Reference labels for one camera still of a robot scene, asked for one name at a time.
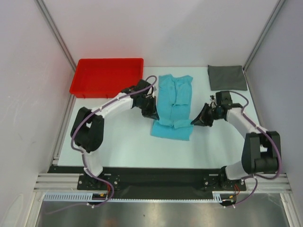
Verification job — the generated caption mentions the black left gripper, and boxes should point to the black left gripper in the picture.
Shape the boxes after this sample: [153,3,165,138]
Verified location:
[136,96,159,120]

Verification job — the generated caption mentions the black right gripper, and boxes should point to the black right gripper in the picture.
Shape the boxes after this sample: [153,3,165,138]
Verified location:
[191,103,223,127]

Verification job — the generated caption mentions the light blue t-shirt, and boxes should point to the light blue t-shirt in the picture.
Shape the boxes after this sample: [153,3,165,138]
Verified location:
[151,74,193,141]

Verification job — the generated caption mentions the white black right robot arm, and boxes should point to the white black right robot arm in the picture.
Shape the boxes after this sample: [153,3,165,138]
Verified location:
[191,90,282,190]

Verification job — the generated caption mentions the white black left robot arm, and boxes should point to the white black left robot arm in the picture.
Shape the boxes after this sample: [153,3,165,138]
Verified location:
[71,75,160,189]

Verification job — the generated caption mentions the folded grey t-shirt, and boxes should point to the folded grey t-shirt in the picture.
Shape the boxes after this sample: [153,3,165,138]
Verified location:
[207,65,248,91]

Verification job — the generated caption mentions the red plastic tray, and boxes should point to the red plastic tray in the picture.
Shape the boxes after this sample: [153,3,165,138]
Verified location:
[70,58,144,98]

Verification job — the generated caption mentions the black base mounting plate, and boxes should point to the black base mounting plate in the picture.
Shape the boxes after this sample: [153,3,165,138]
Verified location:
[47,166,247,201]

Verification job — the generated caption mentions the white slotted cable duct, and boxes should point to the white slotted cable duct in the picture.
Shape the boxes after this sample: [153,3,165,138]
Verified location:
[44,192,235,203]

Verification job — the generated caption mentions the aluminium front frame rail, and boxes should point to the aluminium front frame rail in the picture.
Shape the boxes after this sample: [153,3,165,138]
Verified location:
[34,173,292,193]

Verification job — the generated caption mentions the right aluminium corner post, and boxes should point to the right aluminium corner post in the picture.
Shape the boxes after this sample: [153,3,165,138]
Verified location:
[242,0,287,72]

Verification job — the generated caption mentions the aluminium corner post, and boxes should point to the aluminium corner post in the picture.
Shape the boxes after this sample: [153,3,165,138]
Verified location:
[34,0,77,72]
[242,0,287,72]

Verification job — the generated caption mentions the left aluminium corner post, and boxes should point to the left aluminium corner post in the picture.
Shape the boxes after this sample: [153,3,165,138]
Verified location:
[34,0,77,72]

